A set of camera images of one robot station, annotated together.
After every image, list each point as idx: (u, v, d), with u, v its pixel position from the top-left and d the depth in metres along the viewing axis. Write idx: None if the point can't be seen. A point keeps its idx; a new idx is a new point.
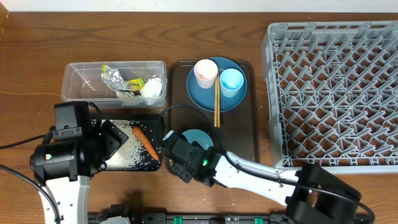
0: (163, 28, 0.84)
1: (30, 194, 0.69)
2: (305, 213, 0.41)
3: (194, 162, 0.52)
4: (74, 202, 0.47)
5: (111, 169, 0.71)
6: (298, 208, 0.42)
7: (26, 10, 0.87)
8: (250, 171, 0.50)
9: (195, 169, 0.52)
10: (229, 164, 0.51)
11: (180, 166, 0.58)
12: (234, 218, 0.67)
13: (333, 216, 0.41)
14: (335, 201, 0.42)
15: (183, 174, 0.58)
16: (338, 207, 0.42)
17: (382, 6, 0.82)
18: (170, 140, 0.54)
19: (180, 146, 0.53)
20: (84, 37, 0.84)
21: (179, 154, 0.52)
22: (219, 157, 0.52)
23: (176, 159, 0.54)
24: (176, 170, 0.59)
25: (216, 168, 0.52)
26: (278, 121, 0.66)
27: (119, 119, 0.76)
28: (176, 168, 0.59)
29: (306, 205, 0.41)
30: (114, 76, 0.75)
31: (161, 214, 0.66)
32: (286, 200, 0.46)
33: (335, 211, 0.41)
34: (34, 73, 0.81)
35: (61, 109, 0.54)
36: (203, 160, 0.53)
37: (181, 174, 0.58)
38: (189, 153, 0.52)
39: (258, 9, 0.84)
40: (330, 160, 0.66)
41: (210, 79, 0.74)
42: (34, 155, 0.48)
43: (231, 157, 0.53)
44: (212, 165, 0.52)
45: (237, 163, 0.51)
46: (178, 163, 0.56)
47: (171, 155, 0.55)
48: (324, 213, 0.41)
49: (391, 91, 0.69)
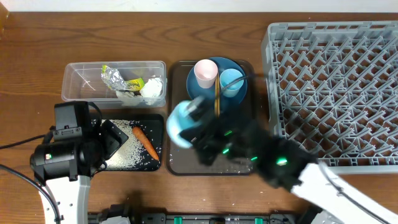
0: (163, 28, 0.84)
1: (29, 195, 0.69)
2: None
3: (256, 150, 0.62)
4: (74, 202, 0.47)
5: (111, 169, 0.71)
6: None
7: (26, 10, 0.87)
8: (348, 196, 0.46)
9: (282, 173, 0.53)
10: (326, 182, 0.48)
11: (208, 142, 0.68)
12: (234, 218, 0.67)
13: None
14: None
15: (203, 148, 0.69)
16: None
17: (382, 6, 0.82)
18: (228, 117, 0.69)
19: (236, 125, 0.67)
20: (84, 37, 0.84)
21: (241, 132, 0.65)
22: (313, 167, 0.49)
23: (218, 139, 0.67)
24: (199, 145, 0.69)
25: (310, 180, 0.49)
26: (278, 121, 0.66)
27: (119, 119, 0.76)
28: (201, 142, 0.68)
29: None
30: (114, 76, 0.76)
31: (161, 214, 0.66)
32: None
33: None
34: (33, 73, 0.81)
35: (61, 109, 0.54)
36: (283, 158, 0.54)
37: (201, 151, 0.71)
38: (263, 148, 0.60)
39: (258, 9, 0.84)
40: (330, 160, 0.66)
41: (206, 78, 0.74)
42: (34, 155, 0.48)
43: (329, 173, 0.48)
44: (290, 168, 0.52)
45: (339, 187, 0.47)
46: (216, 142, 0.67)
47: (216, 134, 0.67)
48: None
49: (391, 91, 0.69)
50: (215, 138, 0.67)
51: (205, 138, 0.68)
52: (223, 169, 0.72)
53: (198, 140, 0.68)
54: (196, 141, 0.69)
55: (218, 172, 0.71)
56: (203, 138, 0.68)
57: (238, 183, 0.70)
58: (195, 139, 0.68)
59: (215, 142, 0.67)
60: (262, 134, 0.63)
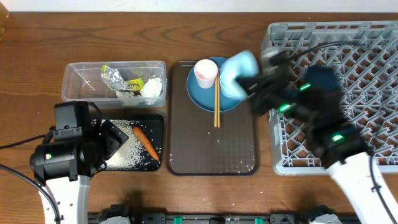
0: (163, 28, 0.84)
1: (30, 195, 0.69)
2: None
3: (321, 114, 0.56)
4: (74, 202, 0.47)
5: (111, 168, 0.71)
6: None
7: (26, 10, 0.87)
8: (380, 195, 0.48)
9: (331, 144, 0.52)
10: (367, 174, 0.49)
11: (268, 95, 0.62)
12: (234, 218, 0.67)
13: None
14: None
15: (259, 97, 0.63)
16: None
17: (382, 6, 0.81)
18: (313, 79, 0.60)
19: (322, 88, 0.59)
20: (84, 37, 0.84)
21: (323, 93, 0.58)
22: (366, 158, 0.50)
23: (281, 96, 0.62)
24: (261, 97, 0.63)
25: (352, 165, 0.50)
26: (278, 121, 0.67)
27: (119, 119, 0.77)
28: (259, 95, 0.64)
29: None
30: (114, 76, 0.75)
31: (161, 214, 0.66)
32: None
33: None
34: (33, 73, 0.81)
35: (62, 109, 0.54)
36: (340, 135, 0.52)
37: (257, 102, 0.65)
38: (324, 116, 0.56)
39: (258, 9, 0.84)
40: None
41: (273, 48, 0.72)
42: (34, 155, 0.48)
43: (374, 170, 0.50)
44: (343, 145, 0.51)
45: (379, 185, 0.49)
46: (275, 98, 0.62)
47: (280, 89, 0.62)
48: None
49: (391, 91, 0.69)
50: (275, 93, 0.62)
51: (267, 89, 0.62)
52: (223, 169, 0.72)
53: (258, 88, 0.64)
54: (258, 90, 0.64)
55: (218, 172, 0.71)
56: (267, 88, 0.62)
57: (239, 183, 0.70)
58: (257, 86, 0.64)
59: (277, 98, 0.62)
60: (336, 107, 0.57)
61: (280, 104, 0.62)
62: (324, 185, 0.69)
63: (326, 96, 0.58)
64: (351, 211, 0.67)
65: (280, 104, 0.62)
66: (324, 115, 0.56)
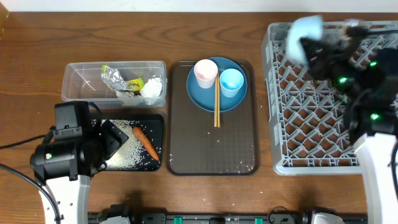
0: (163, 28, 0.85)
1: (29, 195, 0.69)
2: None
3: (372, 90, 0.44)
4: (74, 201, 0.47)
5: (111, 169, 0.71)
6: None
7: (26, 10, 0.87)
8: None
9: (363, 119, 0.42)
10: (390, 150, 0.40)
11: (323, 61, 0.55)
12: (234, 218, 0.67)
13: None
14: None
15: (319, 61, 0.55)
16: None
17: (382, 5, 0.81)
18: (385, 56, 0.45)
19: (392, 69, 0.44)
20: (84, 37, 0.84)
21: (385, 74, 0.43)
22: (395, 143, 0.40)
23: (342, 67, 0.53)
24: (318, 63, 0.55)
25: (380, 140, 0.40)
26: (278, 121, 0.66)
27: (119, 119, 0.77)
28: (319, 58, 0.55)
29: None
30: (114, 76, 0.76)
31: (161, 214, 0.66)
32: None
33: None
34: (33, 72, 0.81)
35: (61, 109, 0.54)
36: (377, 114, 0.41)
37: (315, 66, 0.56)
38: (372, 93, 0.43)
39: (258, 9, 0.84)
40: (330, 160, 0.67)
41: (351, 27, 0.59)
42: (34, 155, 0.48)
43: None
44: (378, 126, 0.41)
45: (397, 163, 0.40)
46: (333, 66, 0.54)
47: (341, 61, 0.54)
48: None
49: None
50: (336, 62, 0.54)
51: (330, 55, 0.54)
52: (223, 169, 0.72)
53: (319, 53, 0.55)
54: (319, 54, 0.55)
55: (218, 172, 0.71)
56: (325, 53, 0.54)
57: (239, 183, 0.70)
58: (319, 50, 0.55)
59: (336, 68, 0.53)
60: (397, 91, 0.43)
61: (333, 77, 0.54)
62: (324, 185, 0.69)
63: (387, 78, 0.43)
64: (352, 211, 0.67)
65: (335, 76, 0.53)
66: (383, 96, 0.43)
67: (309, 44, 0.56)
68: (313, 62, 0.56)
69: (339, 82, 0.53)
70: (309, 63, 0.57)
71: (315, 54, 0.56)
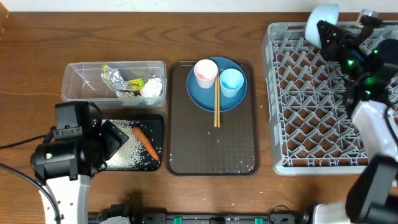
0: (163, 28, 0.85)
1: (29, 194, 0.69)
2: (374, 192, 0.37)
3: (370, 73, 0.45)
4: (74, 201, 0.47)
5: (111, 169, 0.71)
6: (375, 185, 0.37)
7: (26, 10, 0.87)
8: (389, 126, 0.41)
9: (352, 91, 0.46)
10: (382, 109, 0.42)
11: (335, 45, 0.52)
12: (234, 218, 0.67)
13: (362, 216, 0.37)
14: (380, 199, 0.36)
15: (334, 44, 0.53)
16: (362, 203, 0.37)
17: (382, 6, 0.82)
18: (388, 46, 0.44)
19: (390, 59, 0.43)
20: (84, 37, 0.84)
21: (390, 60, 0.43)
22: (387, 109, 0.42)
23: (352, 50, 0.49)
24: (331, 47, 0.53)
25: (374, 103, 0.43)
26: (278, 121, 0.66)
27: (119, 119, 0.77)
28: (334, 41, 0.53)
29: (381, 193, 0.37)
30: (114, 76, 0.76)
31: (161, 214, 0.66)
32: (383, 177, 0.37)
33: (372, 212, 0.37)
34: (33, 72, 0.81)
35: (62, 109, 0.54)
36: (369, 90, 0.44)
37: (329, 48, 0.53)
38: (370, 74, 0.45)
39: (258, 9, 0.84)
40: (330, 160, 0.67)
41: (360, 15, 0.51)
42: (34, 154, 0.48)
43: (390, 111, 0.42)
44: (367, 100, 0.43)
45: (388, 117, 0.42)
46: (344, 48, 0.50)
47: (352, 47, 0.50)
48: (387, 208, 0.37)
49: (391, 91, 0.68)
50: (346, 46, 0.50)
51: (343, 39, 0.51)
52: (223, 169, 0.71)
53: (336, 37, 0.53)
54: (335, 37, 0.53)
55: (218, 172, 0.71)
56: (339, 38, 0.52)
57: (239, 183, 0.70)
58: (335, 35, 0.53)
59: (346, 50, 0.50)
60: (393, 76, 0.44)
61: (342, 60, 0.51)
62: (324, 185, 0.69)
63: (385, 66, 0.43)
64: None
65: (343, 59, 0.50)
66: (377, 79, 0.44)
67: (327, 28, 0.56)
68: (330, 43, 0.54)
69: (346, 64, 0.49)
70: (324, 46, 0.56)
71: (331, 38, 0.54)
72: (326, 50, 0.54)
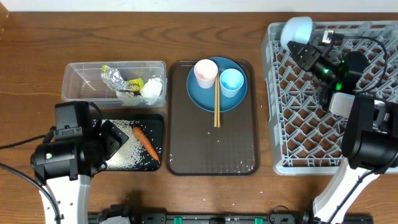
0: (163, 28, 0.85)
1: (30, 194, 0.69)
2: (361, 116, 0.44)
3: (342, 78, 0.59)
4: (74, 201, 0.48)
5: (111, 168, 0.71)
6: (360, 110, 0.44)
7: (27, 10, 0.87)
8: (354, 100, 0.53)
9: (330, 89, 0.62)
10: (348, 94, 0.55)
11: (313, 58, 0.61)
12: (234, 218, 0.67)
13: (355, 154, 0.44)
14: (367, 132, 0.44)
15: (310, 58, 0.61)
16: (355, 141, 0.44)
17: (382, 5, 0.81)
18: (352, 60, 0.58)
19: (354, 68, 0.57)
20: (84, 37, 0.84)
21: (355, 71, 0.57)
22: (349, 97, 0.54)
23: (323, 63, 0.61)
24: (309, 60, 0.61)
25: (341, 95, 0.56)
26: (278, 121, 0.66)
27: (119, 119, 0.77)
28: (310, 55, 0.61)
29: (364, 119, 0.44)
30: (114, 76, 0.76)
31: (161, 214, 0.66)
32: (369, 109, 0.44)
33: (362, 146, 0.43)
34: (33, 72, 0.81)
35: (62, 109, 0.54)
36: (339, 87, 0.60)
37: (306, 61, 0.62)
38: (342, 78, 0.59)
39: (258, 9, 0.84)
40: (330, 160, 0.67)
41: (327, 34, 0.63)
42: (34, 154, 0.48)
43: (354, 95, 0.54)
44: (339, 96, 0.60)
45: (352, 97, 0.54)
46: (317, 62, 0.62)
47: (322, 59, 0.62)
48: (367, 136, 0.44)
49: (391, 91, 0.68)
50: (319, 58, 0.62)
51: (318, 53, 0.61)
52: (223, 169, 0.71)
53: (308, 51, 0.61)
54: (308, 51, 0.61)
55: (218, 172, 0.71)
56: (312, 52, 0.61)
57: (239, 184, 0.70)
58: (307, 50, 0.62)
59: (319, 63, 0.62)
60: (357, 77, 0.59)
61: (316, 71, 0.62)
62: (325, 185, 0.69)
63: (351, 73, 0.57)
64: (352, 211, 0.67)
65: (318, 70, 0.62)
66: (345, 81, 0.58)
67: (299, 46, 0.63)
68: (305, 56, 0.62)
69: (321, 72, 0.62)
70: (303, 60, 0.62)
71: (304, 53, 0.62)
72: (303, 65, 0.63)
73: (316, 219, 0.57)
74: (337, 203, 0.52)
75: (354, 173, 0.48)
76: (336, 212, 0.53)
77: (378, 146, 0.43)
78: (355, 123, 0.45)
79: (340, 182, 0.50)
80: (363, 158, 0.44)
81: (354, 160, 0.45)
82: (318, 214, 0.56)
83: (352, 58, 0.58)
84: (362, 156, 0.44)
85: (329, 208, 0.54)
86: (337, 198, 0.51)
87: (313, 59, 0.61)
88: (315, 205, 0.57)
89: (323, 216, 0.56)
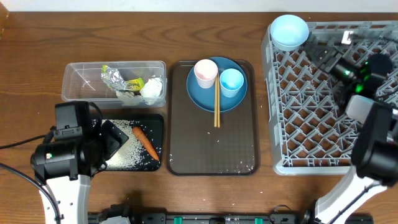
0: (163, 28, 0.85)
1: (29, 194, 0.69)
2: (378, 125, 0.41)
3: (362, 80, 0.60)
4: (74, 201, 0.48)
5: (111, 168, 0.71)
6: (378, 117, 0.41)
7: (27, 10, 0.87)
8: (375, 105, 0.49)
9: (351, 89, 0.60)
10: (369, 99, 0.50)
11: (335, 59, 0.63)
12: (234, 218, 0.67)
13: (364, 163, 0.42)
14: (380, 143, 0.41)
15: (331, 58, 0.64)
16: (365, 151, 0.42)
17: (381, 6, 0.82)
18: (374, 62, 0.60)
19: (375, 71, 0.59)
20: (84, 37, 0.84)
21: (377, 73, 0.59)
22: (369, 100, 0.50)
23: (344, 64, 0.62)
24: (331, 61, 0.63)
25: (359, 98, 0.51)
26: (278, 121, 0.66)
27: (119, 119, 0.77)
28: (331, 56, 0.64)
29: (381, 128, 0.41)
30: (114, 76, 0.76)
31: (161, 214, 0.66)
32: (388, 119, 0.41)
33: (374, 157, 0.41)
34: (33, 72, 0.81)
35: (62, 109, 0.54)
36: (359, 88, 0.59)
37: (329, 61, 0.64)
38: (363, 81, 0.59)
39: (258, 9, 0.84)
40: (330, 160, 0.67)
41: (347, 35, 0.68)
42: (35, 154, 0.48)
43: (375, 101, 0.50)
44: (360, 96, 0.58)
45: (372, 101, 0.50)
46: (337, 64, 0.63)
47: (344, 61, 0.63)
48: (380, 147, 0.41)
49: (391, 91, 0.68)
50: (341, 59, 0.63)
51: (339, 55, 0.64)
52: (223, 169, 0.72)
53: (328, 53, 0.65)
54: (329, 53, 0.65)
55: (218, 172, 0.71)
56: (333, 54, 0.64)
57: (239, 183, 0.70)
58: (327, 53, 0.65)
59: (340, 65, 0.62)
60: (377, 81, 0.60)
61: (337, 72, 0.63)
62: (325, 185, 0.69)
63: (373, 76, 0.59)
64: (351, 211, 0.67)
65: (338, 71, 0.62)
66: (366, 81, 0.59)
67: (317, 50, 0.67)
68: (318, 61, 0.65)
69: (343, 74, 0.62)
70: (324, 61, 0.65)
71: (323, 55, 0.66)
72: (323, 66, 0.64)
73: (316, 219, 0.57)
74: (340, 209, 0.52)
75: (360, 185, 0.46)
76: (337, 216, 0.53)
77: (390, 159, 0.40)
78: (369, 131, 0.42)
79: (344, 190, 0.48)
80: (372, 168, 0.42)
81: (362, 169, 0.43)
82: (318, 216, 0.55)
83: (374, 61, 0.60)
84: (372, 167, 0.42)
85: (330, 213, 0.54)
86: (341, 205, 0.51)
87: (336, 59, 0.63)
88: (318, 206, 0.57)
89: (324, 218, 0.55)
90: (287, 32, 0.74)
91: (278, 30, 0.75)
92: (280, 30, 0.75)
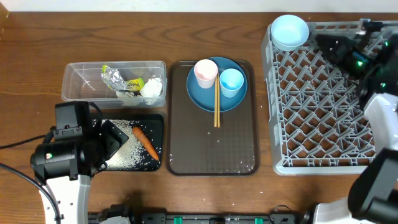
0: (163, 28, 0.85)
1: (29, 194, 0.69)
2: (380, 175, 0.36)
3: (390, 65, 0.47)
4: (74, 201, 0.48)
5: (111, 169, 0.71)
6: (382, 168, 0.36)
7: (27, 10, 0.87)
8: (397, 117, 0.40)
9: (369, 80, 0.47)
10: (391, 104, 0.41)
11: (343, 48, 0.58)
12: (234, 218, 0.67)
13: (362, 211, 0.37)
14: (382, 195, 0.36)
15: (342, 46, 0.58)
16: (364, 200, 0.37)
17: (381, 6, 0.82)
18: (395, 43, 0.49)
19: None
20: (84, 37, 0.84)
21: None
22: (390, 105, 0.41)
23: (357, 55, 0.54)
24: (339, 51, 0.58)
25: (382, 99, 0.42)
26: (278, 121, 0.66)
27: (119, 119, 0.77)
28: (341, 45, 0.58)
29: (383, 179, 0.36)
30: (114, 76, 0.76)
31: (161, 214, 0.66)
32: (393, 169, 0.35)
33: (372, 209, 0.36)
34: (33, 72, 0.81)
35: (61, 109, 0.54)
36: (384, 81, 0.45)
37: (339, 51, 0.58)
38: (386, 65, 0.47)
39: (257, 9, 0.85)
40: (330, 160, 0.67)
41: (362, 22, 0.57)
42: (35, 154, 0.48)
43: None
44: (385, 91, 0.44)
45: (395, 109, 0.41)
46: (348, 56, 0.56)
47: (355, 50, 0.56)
48: (382, 198, 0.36)
49: None
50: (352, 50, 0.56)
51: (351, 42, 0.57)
52: (223, 169, 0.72)
53: (339, 43, 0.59)
54: (339, 43, 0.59)
55: (218, 172, 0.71)
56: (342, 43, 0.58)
57: (239, 183, 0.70)
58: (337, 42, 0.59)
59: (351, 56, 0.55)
60: None
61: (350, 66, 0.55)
62: (325, 185, 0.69)
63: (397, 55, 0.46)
64: None
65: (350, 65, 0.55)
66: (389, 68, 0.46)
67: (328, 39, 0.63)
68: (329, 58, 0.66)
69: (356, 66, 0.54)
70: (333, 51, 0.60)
71: (334, 45, 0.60)
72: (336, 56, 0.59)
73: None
74: None
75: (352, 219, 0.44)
76: None
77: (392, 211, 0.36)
78: (370, 180, 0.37)
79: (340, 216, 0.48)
80: (370, 216, 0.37)
81: (360, 214, 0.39)
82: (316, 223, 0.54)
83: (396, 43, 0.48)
84: (370, 214, 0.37)
85: None
86: None
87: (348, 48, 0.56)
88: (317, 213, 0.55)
89: None
90: (287, 32, 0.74)
91: (278, 30, 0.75)
92: (280, 30, 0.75)
